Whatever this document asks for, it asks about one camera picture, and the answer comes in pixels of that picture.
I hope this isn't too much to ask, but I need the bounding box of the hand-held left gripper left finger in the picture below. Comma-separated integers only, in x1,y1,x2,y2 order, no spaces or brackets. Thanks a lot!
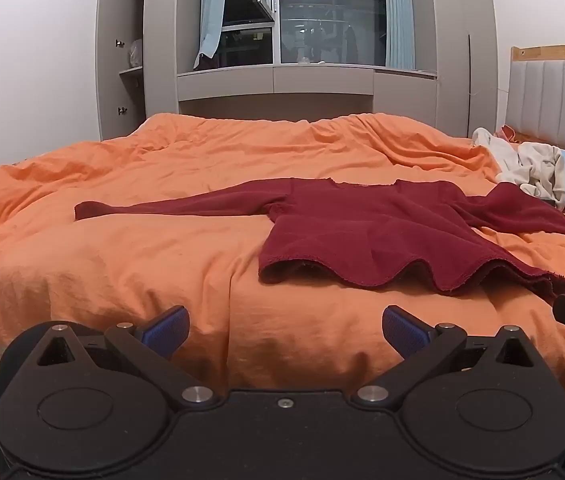
22,305,217,409

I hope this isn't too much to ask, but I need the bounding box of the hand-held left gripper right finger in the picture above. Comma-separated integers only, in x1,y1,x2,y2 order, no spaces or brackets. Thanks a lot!
353,305,544,407

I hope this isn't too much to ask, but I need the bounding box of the dark red long-sleeved shirt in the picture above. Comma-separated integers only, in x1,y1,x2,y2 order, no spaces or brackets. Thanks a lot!
74,177,565,306

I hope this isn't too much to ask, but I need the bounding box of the orange blanket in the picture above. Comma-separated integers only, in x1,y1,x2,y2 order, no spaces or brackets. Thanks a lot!
0,112,565,401

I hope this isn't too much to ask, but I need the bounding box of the beige garment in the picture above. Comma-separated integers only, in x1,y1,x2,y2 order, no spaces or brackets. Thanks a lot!
515,141,565,211

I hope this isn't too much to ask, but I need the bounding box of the white garment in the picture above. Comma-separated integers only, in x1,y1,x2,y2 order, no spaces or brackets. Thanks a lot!
471,127,523,186

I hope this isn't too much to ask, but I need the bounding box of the grey padded wooden headboard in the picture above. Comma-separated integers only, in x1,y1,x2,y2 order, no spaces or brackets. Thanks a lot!
505,46,565,163

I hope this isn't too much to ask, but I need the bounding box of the grey built-in wardrobe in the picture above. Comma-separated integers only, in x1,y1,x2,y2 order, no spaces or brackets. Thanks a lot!
95,0,500,143

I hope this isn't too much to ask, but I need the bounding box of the grey wardrobe door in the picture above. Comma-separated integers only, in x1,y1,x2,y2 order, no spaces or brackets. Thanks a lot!
95,0,130,142

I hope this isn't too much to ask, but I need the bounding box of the pleated light blue curtain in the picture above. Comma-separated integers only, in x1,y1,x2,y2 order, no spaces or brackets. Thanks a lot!
382,0,415,70

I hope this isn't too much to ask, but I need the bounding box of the plain light blue curtain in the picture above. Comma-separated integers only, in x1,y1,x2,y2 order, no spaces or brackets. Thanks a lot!
193,0,228,70

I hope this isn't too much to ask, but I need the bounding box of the window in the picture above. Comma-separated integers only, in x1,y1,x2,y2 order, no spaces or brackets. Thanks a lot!
202,0,415,68

